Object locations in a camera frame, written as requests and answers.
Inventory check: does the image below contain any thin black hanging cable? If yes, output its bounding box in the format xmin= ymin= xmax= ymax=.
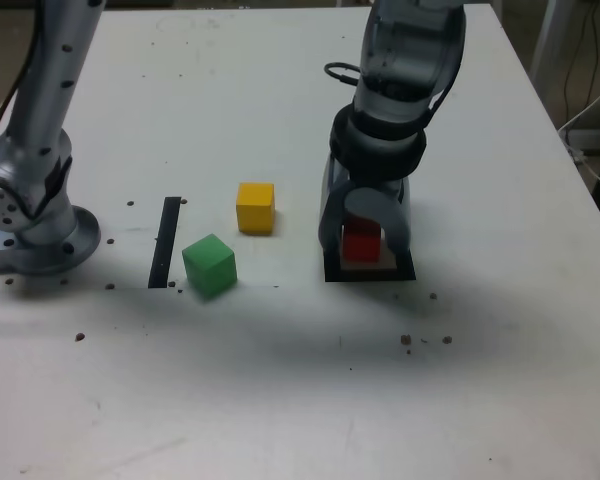
xmin=561 ymin=0 xmax=600 ymax=129

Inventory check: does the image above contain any white frame post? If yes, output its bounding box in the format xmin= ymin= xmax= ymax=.
xmin=528 ymin=0 xmax=564 ymax=94

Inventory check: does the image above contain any green cube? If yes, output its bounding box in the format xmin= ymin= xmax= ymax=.
xmin=181 ymin=233 xmax=238 ymax=301

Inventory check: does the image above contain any yellow cube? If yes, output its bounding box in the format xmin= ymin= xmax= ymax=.
xmin=235 ymin=182 xmax=276 ymax=236

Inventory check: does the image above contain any white cable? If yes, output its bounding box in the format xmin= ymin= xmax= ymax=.
xmin=558 ymin=73 xmax=600 ymax=187

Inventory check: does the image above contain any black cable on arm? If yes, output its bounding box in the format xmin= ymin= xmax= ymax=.
xmin=323 ymin=61 xmax=364 ymax=87

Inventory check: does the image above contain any black tape square outline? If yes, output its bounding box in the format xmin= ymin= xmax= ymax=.
xmin=323 ymin=249 xmax=417 ymax=284

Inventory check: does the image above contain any red cube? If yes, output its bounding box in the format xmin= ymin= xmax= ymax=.
xmin=340 ymin=212 xmax=382 ymax=264

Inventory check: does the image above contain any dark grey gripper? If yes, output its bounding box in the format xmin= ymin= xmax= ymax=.
xmin=317 ymin=152 xmax=413 ymax=256

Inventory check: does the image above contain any black tape strip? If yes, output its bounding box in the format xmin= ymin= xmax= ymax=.
xmin=148 ymin=196 xmax=183 ymax=290

